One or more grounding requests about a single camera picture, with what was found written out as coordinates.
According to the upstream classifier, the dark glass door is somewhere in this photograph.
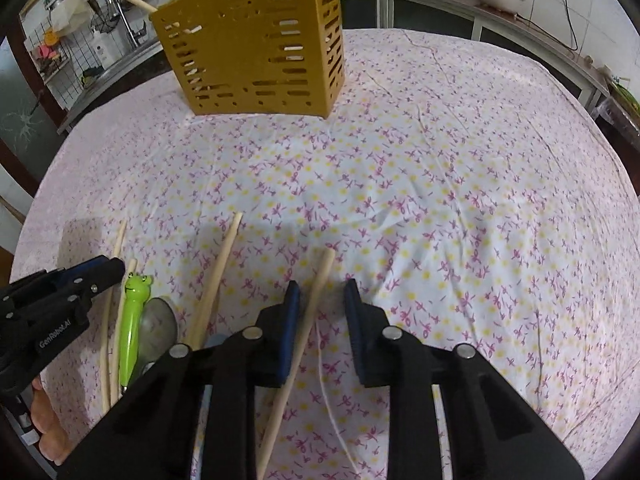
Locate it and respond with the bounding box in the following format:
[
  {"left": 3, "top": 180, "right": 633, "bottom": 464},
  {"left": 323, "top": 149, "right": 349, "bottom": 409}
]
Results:
[{"left": 0, "top": 39, "right": 63, "bottom": 182}]

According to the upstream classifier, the person's left hand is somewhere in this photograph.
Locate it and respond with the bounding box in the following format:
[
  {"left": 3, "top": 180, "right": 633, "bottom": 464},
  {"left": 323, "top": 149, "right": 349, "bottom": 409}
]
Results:
[{"left": 30, "top": 376, "right": 73, "bottom": 466}]

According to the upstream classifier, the black power cable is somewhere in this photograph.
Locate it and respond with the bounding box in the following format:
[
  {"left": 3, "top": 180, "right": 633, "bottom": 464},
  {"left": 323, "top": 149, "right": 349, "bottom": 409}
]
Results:
[{"left": 562, "top": 0, "right": 582, "bottom": 53}]

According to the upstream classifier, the green frog pen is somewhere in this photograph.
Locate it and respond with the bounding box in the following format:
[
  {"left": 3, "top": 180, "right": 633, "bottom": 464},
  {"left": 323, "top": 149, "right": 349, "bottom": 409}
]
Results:
[{"left": 118, "top": 273, "right": 153, "bottom": 388}]

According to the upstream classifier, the yellow plastic utensil holder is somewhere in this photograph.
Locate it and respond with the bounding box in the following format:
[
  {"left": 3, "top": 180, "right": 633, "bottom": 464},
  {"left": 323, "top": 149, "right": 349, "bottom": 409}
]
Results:
[{"left": 150, "top": 0, "right": 346, "bottom": 117}]

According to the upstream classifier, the dark metal spoon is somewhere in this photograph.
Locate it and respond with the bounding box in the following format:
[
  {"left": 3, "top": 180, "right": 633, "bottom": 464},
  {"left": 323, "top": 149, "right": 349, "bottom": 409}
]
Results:
[{"left": 131, "top": 298, "right": 178, "bottom": 380}]

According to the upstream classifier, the white soap bottle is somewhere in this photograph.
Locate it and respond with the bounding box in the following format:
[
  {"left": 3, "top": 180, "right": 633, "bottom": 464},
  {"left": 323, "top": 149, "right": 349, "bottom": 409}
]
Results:
[{"left": 91, "top": 30, "right": 119, "bottom": 70}]

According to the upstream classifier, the pink floral tablecloth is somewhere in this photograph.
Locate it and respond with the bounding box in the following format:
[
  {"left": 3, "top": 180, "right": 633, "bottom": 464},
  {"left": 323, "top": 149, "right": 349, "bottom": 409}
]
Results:
[{"left": 12, "top": 29, "right": 639, "bottom": 479}]

